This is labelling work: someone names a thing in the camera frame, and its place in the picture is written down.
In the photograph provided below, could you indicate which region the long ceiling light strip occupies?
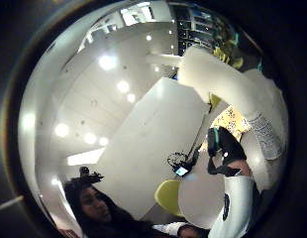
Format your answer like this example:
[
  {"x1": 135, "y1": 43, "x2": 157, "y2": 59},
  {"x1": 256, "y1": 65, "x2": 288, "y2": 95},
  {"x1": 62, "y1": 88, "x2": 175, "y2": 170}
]
[{"x1": 66, "y1": 147, "x2": 106, "y2": 167}]

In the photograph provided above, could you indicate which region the small device with lit screen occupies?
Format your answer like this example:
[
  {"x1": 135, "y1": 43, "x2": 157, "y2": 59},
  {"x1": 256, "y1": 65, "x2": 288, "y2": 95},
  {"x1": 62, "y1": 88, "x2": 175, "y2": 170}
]
[{"x1": 174, "y1": 166, "x2": 190, "y2": 178}]

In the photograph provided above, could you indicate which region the black hair clip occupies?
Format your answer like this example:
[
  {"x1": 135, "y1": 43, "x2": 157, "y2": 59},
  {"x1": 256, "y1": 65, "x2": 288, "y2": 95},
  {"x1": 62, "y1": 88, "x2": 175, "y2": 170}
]
[{"x1": 77, "y1": 166, "x2": 105, "y2": 184}]

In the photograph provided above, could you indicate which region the group of round ceiling lamps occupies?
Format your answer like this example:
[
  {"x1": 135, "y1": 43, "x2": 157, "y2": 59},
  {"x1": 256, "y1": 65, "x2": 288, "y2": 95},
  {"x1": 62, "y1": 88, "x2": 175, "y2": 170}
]
[{"x1": 21, "y1": 33, "x2": 176, "y2": 186}]

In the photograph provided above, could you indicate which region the white printed fabric label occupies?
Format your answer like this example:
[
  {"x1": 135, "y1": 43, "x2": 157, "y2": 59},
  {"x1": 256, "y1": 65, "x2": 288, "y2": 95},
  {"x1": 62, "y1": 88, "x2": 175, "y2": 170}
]
[{"x1": 248, "y1": 112, "x2": 284, "y2": 162}]

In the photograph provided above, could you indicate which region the yellow-green plant decoration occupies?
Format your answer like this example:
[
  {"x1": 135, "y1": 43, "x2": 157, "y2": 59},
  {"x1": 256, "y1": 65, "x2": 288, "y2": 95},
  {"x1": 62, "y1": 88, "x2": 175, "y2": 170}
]
[{"x1": 211, "y1": 19, "x2": 246, "y2": 70}]

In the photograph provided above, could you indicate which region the yellow-green chair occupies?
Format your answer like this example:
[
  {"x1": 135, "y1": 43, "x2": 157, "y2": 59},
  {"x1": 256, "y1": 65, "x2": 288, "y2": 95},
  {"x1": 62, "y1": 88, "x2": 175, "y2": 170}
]
[{"x1": 153, "y1": 178, "x2": 185, "y2": 218}]

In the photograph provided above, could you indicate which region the the person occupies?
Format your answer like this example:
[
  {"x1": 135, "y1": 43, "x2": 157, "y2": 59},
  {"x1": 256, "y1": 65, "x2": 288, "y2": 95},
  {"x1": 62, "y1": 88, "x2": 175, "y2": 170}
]
[{"x1": 62, "y1": 177, "x2": 211, "y2": 238}]

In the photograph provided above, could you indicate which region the dark wall shelf unit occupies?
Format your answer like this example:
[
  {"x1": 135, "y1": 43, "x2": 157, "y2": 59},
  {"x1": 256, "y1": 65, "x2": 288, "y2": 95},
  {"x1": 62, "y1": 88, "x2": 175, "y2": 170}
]
[{"x1": 172, "y1": 4, "x2": 221, "y2": 56}]

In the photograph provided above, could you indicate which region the tangled black cable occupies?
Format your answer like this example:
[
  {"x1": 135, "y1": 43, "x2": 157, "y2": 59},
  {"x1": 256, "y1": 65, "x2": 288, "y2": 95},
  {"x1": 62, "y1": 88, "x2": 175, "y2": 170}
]
[{"x1": 166, "y1": 145, "x2": 202, "y2": 174}]

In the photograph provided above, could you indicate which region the yellow spotted soft toy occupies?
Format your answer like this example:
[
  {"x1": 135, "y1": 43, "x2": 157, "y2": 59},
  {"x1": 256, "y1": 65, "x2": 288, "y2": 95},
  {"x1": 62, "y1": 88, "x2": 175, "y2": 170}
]
[{"x1": 211, "y1": 105, "x2": 253, "y2": 143}]

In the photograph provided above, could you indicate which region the round white side table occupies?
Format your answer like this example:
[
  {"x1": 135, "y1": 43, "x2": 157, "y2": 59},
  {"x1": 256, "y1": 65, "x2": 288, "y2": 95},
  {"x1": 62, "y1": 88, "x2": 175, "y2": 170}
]
[{"x1": 177, "y1": 174, "x2": 227, "y2": 230}]

